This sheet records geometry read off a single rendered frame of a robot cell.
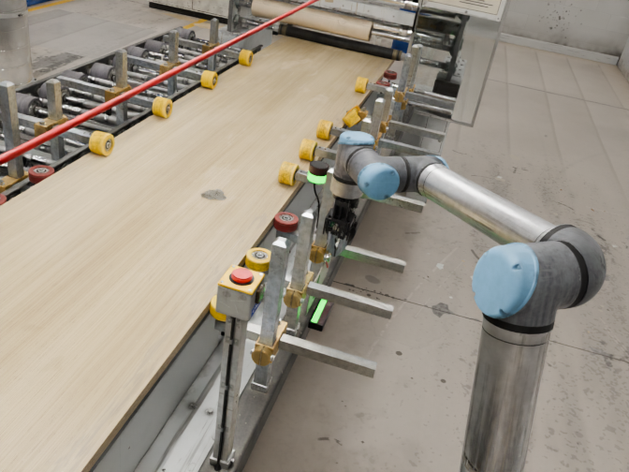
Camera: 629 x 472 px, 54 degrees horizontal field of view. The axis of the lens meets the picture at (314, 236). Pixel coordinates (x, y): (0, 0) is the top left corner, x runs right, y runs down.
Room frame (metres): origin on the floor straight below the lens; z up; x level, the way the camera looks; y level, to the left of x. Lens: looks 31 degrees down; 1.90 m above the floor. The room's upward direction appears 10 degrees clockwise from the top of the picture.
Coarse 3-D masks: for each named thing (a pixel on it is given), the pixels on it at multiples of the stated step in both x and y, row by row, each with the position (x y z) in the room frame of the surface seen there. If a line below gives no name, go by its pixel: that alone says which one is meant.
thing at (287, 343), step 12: (216, 324) 1.25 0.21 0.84; (252, 324) 1.26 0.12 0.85; (252, 336) 1.24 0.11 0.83; (288, 336) 1.24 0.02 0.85; (288, 348) 1.22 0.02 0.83; (300, 348) 1.21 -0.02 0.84; (312, 348) 1.21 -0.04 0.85; (324, 348) 1.22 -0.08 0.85; (324, 360) 1.20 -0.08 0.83; (336, 360) 1.19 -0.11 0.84; (348, 360) 1.19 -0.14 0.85; (360, 360) 1.20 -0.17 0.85; (360, 372) 1.18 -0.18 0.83; (372, 372) 1.18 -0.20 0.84
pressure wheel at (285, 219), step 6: (276, 216) 1.75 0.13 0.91; (282, 216) 1.76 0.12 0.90; (288, 216) 1.77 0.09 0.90; (294, 216) 1.77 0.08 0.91; (276, 222) 1.73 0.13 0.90; (282, 222) 1.72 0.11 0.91; (288, 222) 1.73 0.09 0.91; (294, 222) 1.74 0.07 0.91; (276, 228) 1.73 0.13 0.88; (282, 228) 1.72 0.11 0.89; (288, 228) 1.72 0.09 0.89; (294, 228) 1.73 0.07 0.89
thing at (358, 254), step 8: (280, 232) 1.74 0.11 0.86; (288, 232) 1.74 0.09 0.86; (296, 232) 1.75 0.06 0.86; (296, 240) 1.74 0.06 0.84; (352, 248) 1.71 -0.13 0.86; (360, 248) 1.72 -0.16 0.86; (344, 256) 1.70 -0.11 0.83; (352, 256) 1.70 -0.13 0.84; (360, 256) 1.69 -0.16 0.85; (368, 256) 1.69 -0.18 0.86; (376, 256) 1.69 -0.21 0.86; (384, 256) 1.70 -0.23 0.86; (376, 264) 1.68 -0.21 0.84; (384, 264) 1.68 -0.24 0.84; (392, 264) 1.67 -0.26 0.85; (400, 264) 1.67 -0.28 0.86; (400, 272) 1.67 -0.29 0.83
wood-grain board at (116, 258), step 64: (256, 64) 3.43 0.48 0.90; (320, 64) 3.65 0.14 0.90; (384, 64) 3.90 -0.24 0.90; (192, 128) 2.37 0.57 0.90; (256, 128) 2.49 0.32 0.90; (64, 192) 1.68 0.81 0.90; (128, 192) 1.75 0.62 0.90; (192, 192) 1.83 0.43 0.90; (256, 192) 1.91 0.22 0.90; (0, 256) 1.30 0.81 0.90; (64, 256) 1.35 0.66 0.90; (128, 256) 1.40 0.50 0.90; (192, 256) 1.46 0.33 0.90; (0, 320) 1.06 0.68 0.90; (64, 320) 1.10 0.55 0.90; (128, 320) 1.14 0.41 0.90; (192, 320) 1.18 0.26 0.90; (0, 384) 0.88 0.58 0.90; (64, 384) 0.91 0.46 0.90; (128, 384) 0.94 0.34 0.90; (0, 448) 0.73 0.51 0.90; (64, 448) 0.76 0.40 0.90
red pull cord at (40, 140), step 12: (312, 0) 1.44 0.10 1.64; (288, 12) 1.27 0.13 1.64; (264, 24) 1.14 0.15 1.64; (240, 36) 1.03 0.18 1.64; (216, 48) 0.93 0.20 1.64; (192, 60) 0.85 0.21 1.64; (168, 72) 0.78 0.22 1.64; (144, 84) 0.72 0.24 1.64; (120, 96) 0.67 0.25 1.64; (132, 96) 0.69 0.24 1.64; (96, 108) 0.62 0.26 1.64; (108, 108) 0.64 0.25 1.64; (72, 120) 0.58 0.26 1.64; (84, 120) 0.59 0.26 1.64; (48, 132) 0.54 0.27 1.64; (60, 132) 0.55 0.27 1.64; (24, 144) 0.51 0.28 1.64; (36, 144) 0.52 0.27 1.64; (0, 156) 0.48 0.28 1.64; (12, 156) 0.49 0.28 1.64
